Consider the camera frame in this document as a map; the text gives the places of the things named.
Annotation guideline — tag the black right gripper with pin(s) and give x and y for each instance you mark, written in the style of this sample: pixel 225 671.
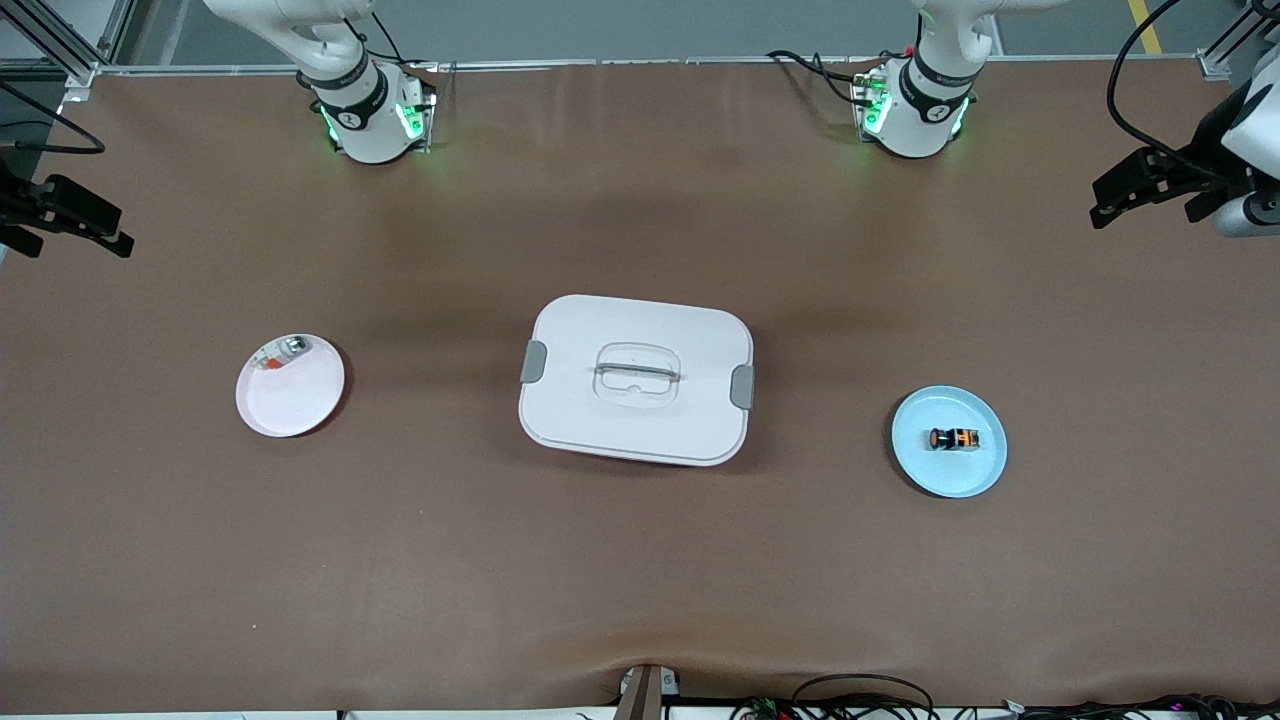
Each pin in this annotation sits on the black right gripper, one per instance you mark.
pixel 12 201

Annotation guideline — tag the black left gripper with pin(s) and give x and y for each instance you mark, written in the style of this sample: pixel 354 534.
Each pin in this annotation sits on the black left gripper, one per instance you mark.
pixel 1203 160

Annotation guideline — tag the orange and black switch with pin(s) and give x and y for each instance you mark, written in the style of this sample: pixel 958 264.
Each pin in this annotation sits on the orange and black switch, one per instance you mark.
pixel 950 439

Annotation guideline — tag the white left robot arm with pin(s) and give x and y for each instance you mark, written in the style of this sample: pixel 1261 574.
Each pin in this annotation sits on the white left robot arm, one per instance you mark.
pixel 915 120

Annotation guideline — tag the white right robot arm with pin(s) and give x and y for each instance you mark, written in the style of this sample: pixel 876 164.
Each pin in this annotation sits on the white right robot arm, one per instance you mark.
pixel 365 130

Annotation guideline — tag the small white orange part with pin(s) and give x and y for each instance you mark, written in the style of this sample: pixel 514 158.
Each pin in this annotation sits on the small white orange part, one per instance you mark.
pixel 268 360

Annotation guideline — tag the small silver metal part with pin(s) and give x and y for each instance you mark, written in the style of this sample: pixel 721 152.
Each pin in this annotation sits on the small silver metal part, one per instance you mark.
pixel 297 347

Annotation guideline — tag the pink round plate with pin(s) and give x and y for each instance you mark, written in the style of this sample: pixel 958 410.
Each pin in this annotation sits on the pink round plate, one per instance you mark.
pixel 295 400

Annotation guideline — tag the light blue round plate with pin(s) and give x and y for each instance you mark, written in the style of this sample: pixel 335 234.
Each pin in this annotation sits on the light blue round plate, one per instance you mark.
pixel 950 470

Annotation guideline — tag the grey container latch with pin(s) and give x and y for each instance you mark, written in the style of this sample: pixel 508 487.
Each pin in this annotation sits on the grey container latch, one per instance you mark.
pixel 742 387
pixel 533 362

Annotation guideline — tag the white lidded container box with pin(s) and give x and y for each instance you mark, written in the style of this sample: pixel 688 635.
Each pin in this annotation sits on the white lidded container box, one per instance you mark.
pixel 640 420

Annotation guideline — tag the brown table cover sheet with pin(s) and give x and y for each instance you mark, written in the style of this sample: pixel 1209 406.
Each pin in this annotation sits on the brown table cover sheet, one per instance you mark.
pixel 640 560

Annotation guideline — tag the aluminium frame profile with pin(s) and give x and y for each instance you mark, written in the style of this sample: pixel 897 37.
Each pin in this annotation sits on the aluminium frame profile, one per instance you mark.
pixel 75 65
pixel 1215 65

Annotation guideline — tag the brown camera mount post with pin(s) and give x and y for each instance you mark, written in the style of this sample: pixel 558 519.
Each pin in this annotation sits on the brown camera mount post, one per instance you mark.
pixel 640 695

